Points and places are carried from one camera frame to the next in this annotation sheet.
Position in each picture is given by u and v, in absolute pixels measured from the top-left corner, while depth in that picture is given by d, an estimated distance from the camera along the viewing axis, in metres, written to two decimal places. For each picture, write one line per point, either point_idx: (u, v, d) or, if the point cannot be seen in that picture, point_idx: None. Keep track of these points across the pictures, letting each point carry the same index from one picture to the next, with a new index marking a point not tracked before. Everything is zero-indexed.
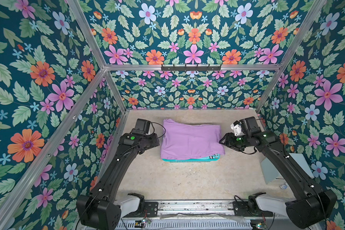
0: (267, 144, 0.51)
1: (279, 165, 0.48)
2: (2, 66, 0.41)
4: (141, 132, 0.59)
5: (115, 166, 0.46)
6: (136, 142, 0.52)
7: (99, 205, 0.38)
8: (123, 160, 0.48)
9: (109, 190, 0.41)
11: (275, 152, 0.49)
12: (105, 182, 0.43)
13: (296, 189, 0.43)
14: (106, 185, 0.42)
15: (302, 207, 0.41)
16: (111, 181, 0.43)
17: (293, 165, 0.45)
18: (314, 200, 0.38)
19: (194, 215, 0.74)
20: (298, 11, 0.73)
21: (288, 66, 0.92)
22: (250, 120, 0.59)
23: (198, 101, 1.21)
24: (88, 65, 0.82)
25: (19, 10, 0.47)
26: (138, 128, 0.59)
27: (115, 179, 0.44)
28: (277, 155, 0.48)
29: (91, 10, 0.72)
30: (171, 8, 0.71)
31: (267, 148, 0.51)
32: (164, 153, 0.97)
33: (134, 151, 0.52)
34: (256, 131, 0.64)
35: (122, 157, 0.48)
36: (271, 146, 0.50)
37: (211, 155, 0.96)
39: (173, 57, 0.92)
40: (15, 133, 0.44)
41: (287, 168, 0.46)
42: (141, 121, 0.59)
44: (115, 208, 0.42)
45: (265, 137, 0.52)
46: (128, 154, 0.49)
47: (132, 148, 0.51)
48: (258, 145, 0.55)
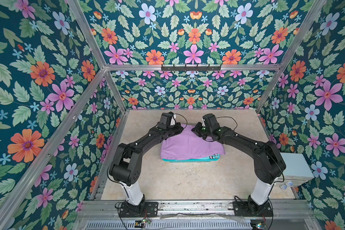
0: (223, 134, 0.66)
1: (233, 143, 0.62)
2: (2, 66, 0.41)
4: (165, 126, 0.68)
5: (147, 137, 0.61)
6: (162, 133, 0.69)
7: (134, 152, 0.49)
8: (153, 136, 0.63)
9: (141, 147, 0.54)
11: (229, 135, 0.63)
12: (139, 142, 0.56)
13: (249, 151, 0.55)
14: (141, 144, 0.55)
15: (257, 161, 0.51)
16: (143, 143, 0.56)
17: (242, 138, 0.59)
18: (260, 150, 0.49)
19: (194, 215, 0.74)
20: (297, 11, 0.73)
21: (288, 66, 0.92)
22: (211, 118, 0.71)
23: (198, 101, 1.21)
24: (88, 65, 0.82)
25: (19, 10, 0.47)
26: (162, 121, 0.73)
27: (146, 143, 0.58)
28: (231, 137, 0.62)
29: (91, 10, 0.72)
30: (171, 8, 0.71)
31: (223, 136, 0.66)
32: (164, 154, 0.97)
33: (159, 138, 0.68)
34: (217, 127, 0.73)
35: (153, 135, 0.64)
36: (226, 134, 0.64)
37: (211, 155, 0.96)
39: (173, 57, 0.92)
40: (15, 133, 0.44)
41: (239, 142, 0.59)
42: (164, 115, 0.72)
44: (139, 165, 0.52)
45: (221, 130, 0.68)
46: (156, 137, 0.65)
47: (158, 135, 0.66)
48: (219, 140, 0.70)
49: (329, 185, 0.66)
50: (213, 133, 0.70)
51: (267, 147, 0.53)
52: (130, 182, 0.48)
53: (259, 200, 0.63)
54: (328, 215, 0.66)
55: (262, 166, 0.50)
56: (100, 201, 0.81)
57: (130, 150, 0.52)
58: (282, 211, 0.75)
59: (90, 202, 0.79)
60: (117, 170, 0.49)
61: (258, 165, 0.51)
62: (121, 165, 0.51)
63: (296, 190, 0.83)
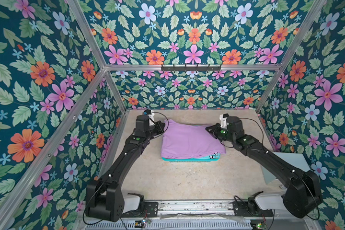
0: (248, 147, 0.57)
1: (261, 159, 0.54)
2: (2, 66, 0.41)
4: (143, 132, 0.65)
5: (123, 158, 0.51)
6: (140, 143, 0.59)
7: (109, 188, 0.41)
8: (130, 154, 0.53)
9: (117, 177, 0.45)
11: (257, 151, 0.55)
12: (113, 171, 0.46)
13: (282, 178, 0.47)
14: (115, 174, 0.45)
15: (292, 193, 0.43)
16: (119, 169, 0.47)
17: (272, 157, 0.50)
18: (299, 183, 0.41)
19: (194, 215, 0.74)
20: (297, 11, 0.73)
21: (288, 66, 0.92)
22: (236, 124, 0.62)
23: (198, 101, 1.21)
24: (88, 65, 0.82)
25: (19, 11, 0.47)
26: (139, 128, 0.63)
27: (123, 168, 0.48)
28: (259, 153, 0.54)
29: (91, 10, 0.72)
30: (171, 9, 0.72)
31: (249, 148, 0.57)
32: (164, 153, 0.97)
33: (139, 149, 0.59)
34: (241, 134, 0.64)
35: (130, 152, 0.54)
36: (252, 148, 0.56)
37: (211, 155, 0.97)
39: (173, 57, 0.92)
40: (15, 133, 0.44)
41: (269, 161, 0.51)
42: (139, 120, 0.61)
44: (120, 197, 0.44)
45: (246, 140, 0.59)
46: (135, 151, 0.56)
47: (137, 147, 0.57)
48: (242, 150, 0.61)
49: (329, 185, 0.66)
50: (235, 142, 0.62)
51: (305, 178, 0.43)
52: (112, 221, 0.42)
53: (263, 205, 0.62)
54: (328, 215, 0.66)
55: (296, 199, 0.42)
56: None
57: (105, 184, 0.44)
58: (282, 211, 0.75)
59: None
60: (95, 211, 0.42)
61: (290, 196, 0.45)
62: (99, 204, 0.43)
63: None
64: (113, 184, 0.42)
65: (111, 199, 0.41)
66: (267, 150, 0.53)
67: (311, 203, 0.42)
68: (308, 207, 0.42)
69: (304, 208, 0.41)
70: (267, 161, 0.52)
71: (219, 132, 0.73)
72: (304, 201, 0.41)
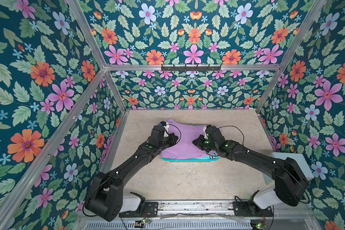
0: (232, 151, 0.59)
1: (244, 159, 0.57)
2: (2, 66, 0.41)
4: (156, 142, 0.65)
5: (132, 161, 0.53)
6: (152, 151, 0.61)
7: (112, 185, 0.42)
8: (140, 159, 0.55)
9: (123, 176, 0.47)
11: (239, 152, 0.57)
12: (120, 169, 0.49)
13: (267, 171, 0.50)
14: (121, 172, 0.48)
15: (279, 183, 0.45)
16: (127, 169, 0.49)
17: (253, 155, 0.53)
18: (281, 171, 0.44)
19: (194, 215, 0.74)
20: (297, 11, 0.73)
21: (288, 66, 0.92)
22: (214, 133, 0.65)
23: (198, 101, 1.21)
24: (88, 65, 0.82)
25: (19, 11, 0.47)
26: (154, 137, 0.65)
27: (130, 169, 0.50)
28: (241, 154, 0.56)
29: (91, 10, 0.72)
30: (171, 9, 0.72)
31: (233, 153, 0.59)
32: (164, 153, 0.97)
33: (149, 157, 0.60)
34: (222, 142, 0.66)
35: (140, 157, 0.56)
36: (235, 151, 0.58)
37: (211, 155, 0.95)
39: (173, 57, 0.92)
40: (15, 134, 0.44)
41: (251, 159, 0.53)
42: (155, 130, 0.63)
44: (120, 197, 0.44)
45: (228, 145, 0.62)
46: (144, 158, 0.57)
47: (147, 155, 0.58)
48: (227, 156, 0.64)
49: (329, 185, 0.66)
50: (219, 149, 0.63)
51: (286, 166, 0.48)
52: (107, 218, 0.41)
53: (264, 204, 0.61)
54: (328, 215, 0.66)
55: (284, 187, 0.44)
56: None
57: (110, 179, 0.45)
58: (282, 211, 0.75)
59: None
60: (93, 204, 0.43)
61: (279, 187, 0.46)
62: (99, 198, 0.44)
63: None
64: (117, 181, 0.44)
65: (111, 195, 0.42)
66: (247, 150, 0.56)
67: (297, 188, 0.43)
68: (295, 192, 0.42)
69: (293, 194, 0.43)
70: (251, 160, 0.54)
71: (203, 142, 0.74)
72: (291, 188, 0.43)
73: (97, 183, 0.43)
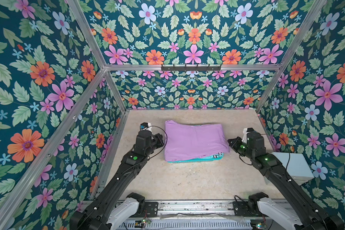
0: (268, 168, 0.54)
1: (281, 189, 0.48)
2: (2, 66, 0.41)
4: (143, 149, 0.58)
5: (113, 185, 0.47)
6: (136, 164, 0.54)
7: (91, 225, 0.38)
8: (123, 179, 0.49)
9: (102, 211, 0.41)
11: (277, 176, 0.50)
12: (98, 201, 0.43)
13: (300, 213, 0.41)
14: (100, 205, 0.42)
15: None
16: (107, 200, 0.44)
17: (293, 186, 0.47)
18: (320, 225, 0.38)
19: (194, 215, 0.74)
20: (297, 11, 0.73)
21: (288, 66, 0.92)
22: (257, 141, 0.58)
23: (198, 101, 1.21)
24: (88, 65, 0.82)
25: (19, 10, 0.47)
26: (140, 145, 0.57)
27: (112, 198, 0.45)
28: (279, 178, 0.50)
29: (91, 10, 0.72)
30: (171, 9, 0.72)
31: (269, 171, 0.53)
32: (168, 156, 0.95)
33: (135, 172, 0.53)
34: (261, 151, 0.59)
35: (122, 177, 0.50)
36: (273, 171, 0.52)
37: (214, 155, 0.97)
39: (173, 57, 0.92)
40: (15, 134, 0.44)
41: (289, 191, 0.47)
42: (140, 138, 0.56)
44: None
45: (267, 161, 0.55)
46: (129, 175, 0.51)
47: (132, 170, 0.52)
48: (261, 169, 0.57)
49: (329, 185, 0.66)
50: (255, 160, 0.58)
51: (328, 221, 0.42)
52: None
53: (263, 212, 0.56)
54: None
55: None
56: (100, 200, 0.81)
57: (88, 218, 0.40)
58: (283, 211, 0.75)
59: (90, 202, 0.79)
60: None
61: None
62: None
63: None
64: (97, 222, 0.39)
65: None
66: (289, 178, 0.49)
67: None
68: None
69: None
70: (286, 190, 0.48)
71: (239, 145, 0.69)
72: None
73: (74, 224, 0.39)
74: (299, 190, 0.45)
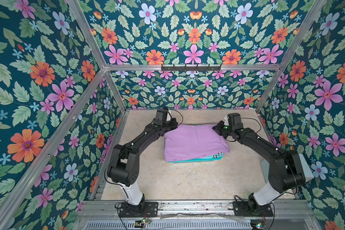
0: (243, 134, 0.65)
1: (252, 145, 0.61)
2: (2, 66, 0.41)
4: (161, 121, 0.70)
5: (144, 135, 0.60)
6: (158, 129, 0.68)
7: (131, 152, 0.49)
8: (149, 134, 0.62)
9: (138, 146, 0.53)
11: (250, 136, 0.62)
12: (135, 142, 0.55)
13: (267, 155, 0.54)
14: (136, 144, 0.54)
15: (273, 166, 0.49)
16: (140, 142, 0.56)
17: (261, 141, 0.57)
18: (279, 157, 0.46)
19: (194, 215, 0.74)
20: (297, 11, 0.73)
21: (288, 66, 0.92)
22: (235, 117, 0.72)
23: (198, 101, 1.21)
24: (88, 65, 0.82)
25: (19, 10, 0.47)
26: (158, 118, 0.72)
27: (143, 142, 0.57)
28: (251, 138, 0.61)
29: (91, 10, 0.72)
30: (171, 9, 0.72)
31: (244, 135, 0.65)
32: (168, 156, 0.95)
33: (156, 134, 0.68)
34: (239, 127, 0.72)
35: (149, 133, 0.63)
36: (247, 134, 0.63)
37: (214, 155, 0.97)
39: (173, 57, 0.92)
40: (15, 133, 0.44)
41: (258, 143, 0.57)
42: (160, 111, 0.70)
44: (137, 165, 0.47)
45: (243, 130, 0.66)
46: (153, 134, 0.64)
47: (155, 132, 0.65)
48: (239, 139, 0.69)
49: (329, 185, 0.66)
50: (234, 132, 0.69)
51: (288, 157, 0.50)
52: (129, 183, 0.48)
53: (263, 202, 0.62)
54: (328, 215, 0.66)
55: (275, 172, 0.48)
56: (100, 201, 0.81)
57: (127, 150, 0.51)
58: (283, 211, 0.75)
59: (90, 202, 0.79)
60: (115, 172, 0.49)
61: (272, 172, 0.50)
62: (119, 166, 0.50)
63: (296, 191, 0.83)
64: (134, 150, 0.51)
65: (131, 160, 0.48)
66: (258, 136, 0.60)
67: (290, 178, 0.46)
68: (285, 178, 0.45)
69: (281, 180, 0.46)
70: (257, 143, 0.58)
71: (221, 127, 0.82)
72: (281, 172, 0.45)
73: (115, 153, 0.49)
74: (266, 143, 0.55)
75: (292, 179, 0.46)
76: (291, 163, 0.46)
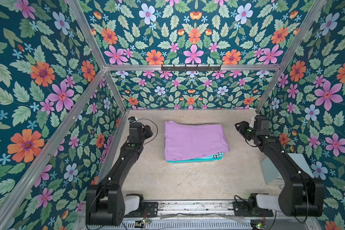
0: (266, 143, 0.59)
1: (274, 158, 0.55)
2: (2, 66, 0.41)
4: (137, 137, 0.65)
5: (120, 163, 0.52)
6: (136, 148, 0.61)
7: (110, 190, 0.42)
8: (127, 159, 0.54)
9: (117, 179, 0.45)
11: (272, 147, 0.56)
12: (113, 174, 0.47)
13: (285, 175, 0.48)
14: (116, 176, 0.47)
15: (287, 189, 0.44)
16: (119, 172, 0.48)
17: (285, 156, 0.50)
18: (298, 181, 0.41)
19: (194, 215, 0.74)
20: (297, 11, 0.73)
21: (288, 66, 0.92)
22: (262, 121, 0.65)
23: (198, 101, 1.21)
24: (88, 65, 0.82)
25: (19, 10, 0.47)
26: (133, 135, 0.65)
27: (122, 171, 0.50)
28: (274, 150, 0.55)
29: (91, 10, 0.72)
30: (171, 9, 0.72)
31: (266, 144, 0.59)
32: (168, 155, 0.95)
33: (136, 154, 0.60)
34: (265, 133, 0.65)
35: (127, 157, 0.55)
36: (270, 144, 0.57)
37: (214, 155, 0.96)
39: (173, 57, 0.92)
40: (15, 134, 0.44)
41: (281, 159, 0.51)
42: (133, 127, 0.63)
44: (121, 201, 0.45)
45: (267, 138, 0.60)
46: (131, 155, 0.57)
47: (133, 153, 0.58)
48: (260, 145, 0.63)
49: (329, 185, 0.66)
50: (257, 137, 0.63)
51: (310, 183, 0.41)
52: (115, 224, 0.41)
53: (260, 207, 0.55)
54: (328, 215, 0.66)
55: (288, 196, 0.44)
56: None
57: (105, 188, 0.44)
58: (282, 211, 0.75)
59: None
60: (97, 215, 0.42)
61: (284, 194, 0.46)
62: (100, 210, 0.42)
63: None
64: (114, 186, 0.43)
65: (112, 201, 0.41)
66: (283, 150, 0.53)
67: (301, 205, 0.42)
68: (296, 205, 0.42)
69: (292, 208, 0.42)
70: (279, 159, 0.52)
71: (245, 129, 0.77)
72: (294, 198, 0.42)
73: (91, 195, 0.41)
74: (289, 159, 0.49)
75: (303, 208, 0.42)
76: (311, 189, 0.45)
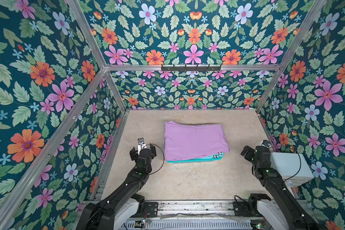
0: (267, 177, 0.58)
1: (275, 195, 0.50)
2: (2, 66, 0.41)
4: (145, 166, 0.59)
5: (123, 188, 0.54)
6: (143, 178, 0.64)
7: (103, 215, 0.42)
8: (131, 186, 0.56)
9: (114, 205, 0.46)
11: (274, 183, 0.55)
12: (112, 198, 0.49)
13: (288, 217, 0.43)
14: (113, 201, 0.48)
15: None
16: (118, 197, 0.50)
17: (286, 195, 0.49)
18: (301, 226, 0.40)
19: (194, 215, 0.74)
20: (297, 11, 0.73)
21: (288, 66, 0.92)
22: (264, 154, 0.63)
23: (198, 101, 1.21)
24: (88, 65, 0.82)
25: (19, 11, 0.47)
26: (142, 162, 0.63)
27: (122, 197, 0.51)
28: (275, 186, 0.54)
29: (92, 10, 0.72)
30: (171, 9, 0.72)
31: (267, 180, 0.58)
32: (168, 155, 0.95)
33: (139, 183, 0.60)
34: (266, 165, 0.65)
35: (130, 184, 0.57)
36: (271, 179, 0.56)
37: (214, 155, 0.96)
39: (173, 57, 0.92)
40: (15, 134, 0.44)
41: (281, 198, 0.50)
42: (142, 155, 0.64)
44: None
45: (268, 172, 0.59)
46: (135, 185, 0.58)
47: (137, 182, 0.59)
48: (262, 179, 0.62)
49: (329, 185, 0.66)
50: (257, 170, 0.63)
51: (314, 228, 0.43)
52: None
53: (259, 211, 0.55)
54: (328, 215, 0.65)
55: None
56: None
57: (100, 211, 0.44)
58: None
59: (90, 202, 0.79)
60: None
61: None
62: None
63: (296, 191, 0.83)
64: (109, 211, 0.44)
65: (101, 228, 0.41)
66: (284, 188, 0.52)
67: None
68: None
69: None
70: (280, 197, 0.51)
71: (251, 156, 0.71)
72: None
73: (86, 214, 0.42)
74: (291, 198, 0.48)
75: None
76: None
